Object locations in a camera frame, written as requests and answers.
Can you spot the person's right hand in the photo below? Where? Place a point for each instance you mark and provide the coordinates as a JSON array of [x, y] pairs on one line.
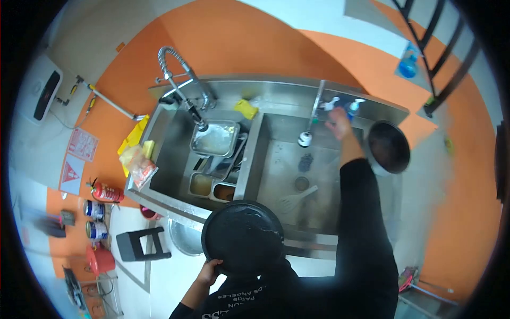
[[339, 124]]

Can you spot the wall pipe with valves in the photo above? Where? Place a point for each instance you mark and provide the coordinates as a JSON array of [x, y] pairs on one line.
[[111, 103]]

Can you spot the shiny metal tray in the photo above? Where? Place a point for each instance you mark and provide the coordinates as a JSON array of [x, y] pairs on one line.
[[217, 138]]

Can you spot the blue spray bottle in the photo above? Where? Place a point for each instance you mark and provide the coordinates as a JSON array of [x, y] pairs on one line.
[[408, 66]]

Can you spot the large metal bowl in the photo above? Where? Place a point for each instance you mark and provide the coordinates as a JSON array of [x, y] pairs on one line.
[[185, 239]]

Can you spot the metal container with brown liquid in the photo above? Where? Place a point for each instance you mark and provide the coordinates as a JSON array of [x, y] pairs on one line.
[[201, 185]]

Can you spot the blue and white can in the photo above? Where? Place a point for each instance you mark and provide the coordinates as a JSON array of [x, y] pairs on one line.
[[95, 209], [97, 230]]

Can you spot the person's left thumb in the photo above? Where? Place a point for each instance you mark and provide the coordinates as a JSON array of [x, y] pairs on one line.
[[215, 262]]

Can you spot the black wok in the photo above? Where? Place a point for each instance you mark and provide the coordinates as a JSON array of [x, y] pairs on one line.
[[388, 147]]

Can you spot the red plastic bucket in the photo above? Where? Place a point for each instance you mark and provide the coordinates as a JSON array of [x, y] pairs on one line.
[[101, 260]]

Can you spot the white pump bottle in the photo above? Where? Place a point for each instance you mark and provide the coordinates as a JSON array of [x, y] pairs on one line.
[[329, 104]]

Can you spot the black scrubbing pad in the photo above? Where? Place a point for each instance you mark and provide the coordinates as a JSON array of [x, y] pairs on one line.
[[305, 162]]

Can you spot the coiled spray faucet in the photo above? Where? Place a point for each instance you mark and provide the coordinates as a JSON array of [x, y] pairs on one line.
[[190, 75]]

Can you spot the stainless steel double sink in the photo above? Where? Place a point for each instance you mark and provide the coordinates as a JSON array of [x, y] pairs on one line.
[[253, 159]]

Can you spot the person's left hand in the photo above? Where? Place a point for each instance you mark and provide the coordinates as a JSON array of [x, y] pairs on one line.
[[208, 274]]

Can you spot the person's body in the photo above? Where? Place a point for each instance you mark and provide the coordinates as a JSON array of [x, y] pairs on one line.
[[279, 295]]

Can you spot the metal container with orange sauce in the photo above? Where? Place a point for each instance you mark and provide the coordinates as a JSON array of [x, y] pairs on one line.
[[224, 192]]

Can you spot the pink bucket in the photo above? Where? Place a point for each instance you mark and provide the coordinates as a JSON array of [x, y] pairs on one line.
[[148, 213]]

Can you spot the stacked dark metal trays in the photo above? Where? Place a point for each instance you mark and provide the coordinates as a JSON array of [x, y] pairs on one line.
[[225, 166]]

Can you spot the clear plastic bag with orange contents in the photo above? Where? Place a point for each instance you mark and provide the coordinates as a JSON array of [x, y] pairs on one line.
[[139, 167]]

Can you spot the white water heater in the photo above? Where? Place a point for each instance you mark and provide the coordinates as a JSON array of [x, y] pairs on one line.
[[46, 93]]

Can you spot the black round pan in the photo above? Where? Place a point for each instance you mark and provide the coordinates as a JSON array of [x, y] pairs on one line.
[[243, 237]]

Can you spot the round sink drain strainer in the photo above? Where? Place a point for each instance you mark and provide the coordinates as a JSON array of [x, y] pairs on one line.
[[302, 184]]

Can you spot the red rectangular wall sign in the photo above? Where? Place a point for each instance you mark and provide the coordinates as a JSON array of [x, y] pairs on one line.
[[83, 144]]

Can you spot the black metal frame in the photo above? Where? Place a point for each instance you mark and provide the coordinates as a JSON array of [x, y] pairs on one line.
[[434, 95]]

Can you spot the red triangle wall sign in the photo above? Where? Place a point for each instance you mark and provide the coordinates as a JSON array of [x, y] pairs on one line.
[[71, 175]]

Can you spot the pink plastic object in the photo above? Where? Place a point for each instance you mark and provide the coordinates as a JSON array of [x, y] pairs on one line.
[[407, 279]]

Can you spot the small yellow sponge block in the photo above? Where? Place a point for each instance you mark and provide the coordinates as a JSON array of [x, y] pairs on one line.
[[148, 149]]

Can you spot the black plastic stool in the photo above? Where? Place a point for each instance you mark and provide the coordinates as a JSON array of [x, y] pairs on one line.
[[133, 241]]

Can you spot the yellow sponge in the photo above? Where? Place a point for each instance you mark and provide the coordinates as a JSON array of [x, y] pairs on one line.
[[246, 109]]

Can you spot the white plastic spatula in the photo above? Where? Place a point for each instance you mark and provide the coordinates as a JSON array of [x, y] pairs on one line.
[[291, 202]]

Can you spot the blue soap bottle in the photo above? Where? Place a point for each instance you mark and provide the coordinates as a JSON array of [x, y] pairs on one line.
[[353, 108]]

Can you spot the red fire extinguisher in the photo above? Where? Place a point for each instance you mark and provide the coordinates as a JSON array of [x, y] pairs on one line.
[[107, 193]]

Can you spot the person's right fingers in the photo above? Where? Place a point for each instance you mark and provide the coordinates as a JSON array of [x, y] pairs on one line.
[[337, 115]]

